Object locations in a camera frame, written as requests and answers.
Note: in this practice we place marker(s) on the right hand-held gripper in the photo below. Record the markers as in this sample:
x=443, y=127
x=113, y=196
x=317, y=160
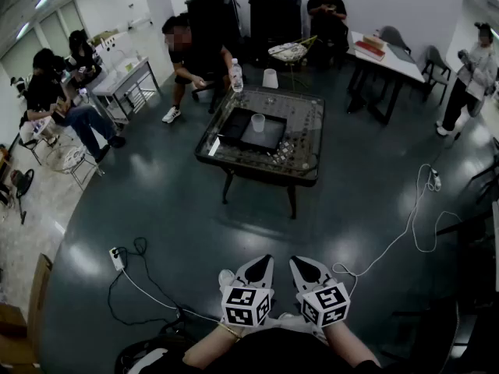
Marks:
x=325, y=306

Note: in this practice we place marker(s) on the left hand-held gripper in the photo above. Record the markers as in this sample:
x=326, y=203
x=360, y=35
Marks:
x=245, y=306

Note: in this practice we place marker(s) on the clear plastic cup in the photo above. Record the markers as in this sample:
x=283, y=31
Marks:
x=258, y=123

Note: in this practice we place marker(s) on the person's left forearm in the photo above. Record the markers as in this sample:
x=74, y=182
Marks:
x=210, y=349

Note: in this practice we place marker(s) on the person's right forearm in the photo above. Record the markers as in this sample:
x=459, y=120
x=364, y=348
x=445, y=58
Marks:
x=347, y=345

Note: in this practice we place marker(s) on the person's left white shoe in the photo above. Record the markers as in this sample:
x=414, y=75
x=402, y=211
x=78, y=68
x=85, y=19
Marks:
x=227, y=277

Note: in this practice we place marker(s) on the person's white shoe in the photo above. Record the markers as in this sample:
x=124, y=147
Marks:
x=286, y=316
x=227, y=277

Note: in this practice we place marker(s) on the person's right white shoe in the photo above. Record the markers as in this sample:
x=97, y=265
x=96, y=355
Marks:
x=286, y=316

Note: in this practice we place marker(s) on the person's khaki trousers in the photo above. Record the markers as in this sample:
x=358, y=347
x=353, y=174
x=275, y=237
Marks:
x=300, y=323

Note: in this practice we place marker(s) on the person's black shirt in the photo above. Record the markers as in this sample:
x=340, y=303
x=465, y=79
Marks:
x=280, y=357

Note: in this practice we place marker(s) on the black chair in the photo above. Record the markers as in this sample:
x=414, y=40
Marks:
x=432, y=333

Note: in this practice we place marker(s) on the black tray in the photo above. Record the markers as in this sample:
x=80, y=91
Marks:
x=269, y=138

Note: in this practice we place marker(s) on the white power strip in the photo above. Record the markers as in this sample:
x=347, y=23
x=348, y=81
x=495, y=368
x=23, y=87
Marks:
x=117, y=261
x=436, y=179

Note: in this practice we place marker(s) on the glass top rattan coffee table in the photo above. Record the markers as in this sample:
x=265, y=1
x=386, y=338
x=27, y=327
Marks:
x=304, y=131

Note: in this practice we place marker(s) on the black flat box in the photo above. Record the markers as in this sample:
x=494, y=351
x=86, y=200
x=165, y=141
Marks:
x=234, y=125

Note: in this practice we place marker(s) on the white bucket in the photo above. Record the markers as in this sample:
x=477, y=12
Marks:
x=270, y=79

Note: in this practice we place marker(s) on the clear water bottle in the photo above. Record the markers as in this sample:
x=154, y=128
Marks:
x=236, y=78

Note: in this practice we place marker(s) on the wooden board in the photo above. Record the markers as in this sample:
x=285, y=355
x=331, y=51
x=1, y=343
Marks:
x=39, y=286

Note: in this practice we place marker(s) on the gold chair with patterned cushion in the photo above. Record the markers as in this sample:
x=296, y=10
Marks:
x=286, y=50

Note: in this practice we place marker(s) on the white table with black legs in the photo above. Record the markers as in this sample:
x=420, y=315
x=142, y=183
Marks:
x=393, y=66

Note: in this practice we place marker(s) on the red book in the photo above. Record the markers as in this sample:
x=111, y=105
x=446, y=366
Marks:
x=370, y=50

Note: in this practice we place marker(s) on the white metal table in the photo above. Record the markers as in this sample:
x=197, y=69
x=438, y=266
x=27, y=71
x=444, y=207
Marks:
x=117, y=80

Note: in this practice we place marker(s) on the tan box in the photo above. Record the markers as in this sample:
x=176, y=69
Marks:
x=373, y=39

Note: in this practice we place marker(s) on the grey chair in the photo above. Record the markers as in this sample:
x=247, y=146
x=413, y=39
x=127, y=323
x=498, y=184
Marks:
x=391, y=35
x=436, y=62

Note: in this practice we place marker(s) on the cardboard box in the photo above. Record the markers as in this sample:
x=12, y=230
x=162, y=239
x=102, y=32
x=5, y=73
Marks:
x=11, y=325

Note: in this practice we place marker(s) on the black cabinet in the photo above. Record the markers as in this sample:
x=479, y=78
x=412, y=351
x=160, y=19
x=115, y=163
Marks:
x=214, y=18
x=273, y=22

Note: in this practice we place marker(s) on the white cabinet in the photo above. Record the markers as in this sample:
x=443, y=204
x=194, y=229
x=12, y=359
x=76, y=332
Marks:
x=117, y=37

